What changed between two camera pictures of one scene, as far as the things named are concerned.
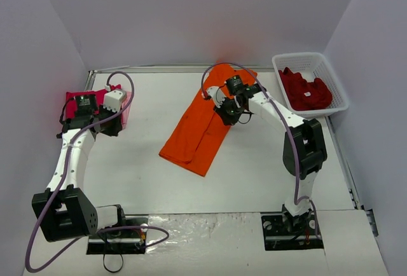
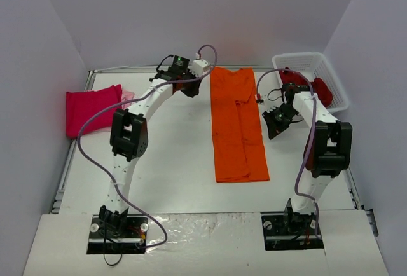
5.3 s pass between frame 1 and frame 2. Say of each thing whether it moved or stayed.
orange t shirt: moved
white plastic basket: stayed
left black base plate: stayed
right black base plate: stayed
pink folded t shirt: stayed
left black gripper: moved
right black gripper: moved
